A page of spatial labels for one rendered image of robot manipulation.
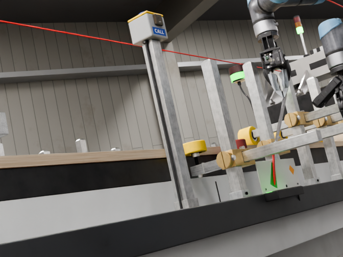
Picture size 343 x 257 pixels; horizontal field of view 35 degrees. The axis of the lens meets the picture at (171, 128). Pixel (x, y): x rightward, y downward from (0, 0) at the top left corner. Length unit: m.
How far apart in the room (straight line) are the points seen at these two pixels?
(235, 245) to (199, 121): 5.82
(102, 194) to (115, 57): 5.65
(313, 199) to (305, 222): 0.08
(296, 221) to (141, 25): 0.85
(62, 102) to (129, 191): 5.13
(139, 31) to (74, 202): 0.47
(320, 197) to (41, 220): 1.04
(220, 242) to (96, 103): 5.38
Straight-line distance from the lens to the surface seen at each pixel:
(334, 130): 1.78
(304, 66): 4.92
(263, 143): 1.80
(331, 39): 1.78
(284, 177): 1.82
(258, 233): 1.66
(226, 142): 1.61
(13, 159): 1.31
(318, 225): 2.03
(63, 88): 6.70
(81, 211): 1.42
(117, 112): 6.83
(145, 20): 1.46
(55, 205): 1.37
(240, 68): 1.89
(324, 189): 2.04
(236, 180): 1.60
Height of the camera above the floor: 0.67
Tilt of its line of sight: 10 degrees up
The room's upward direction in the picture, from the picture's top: 12 degrees counter-clockwise
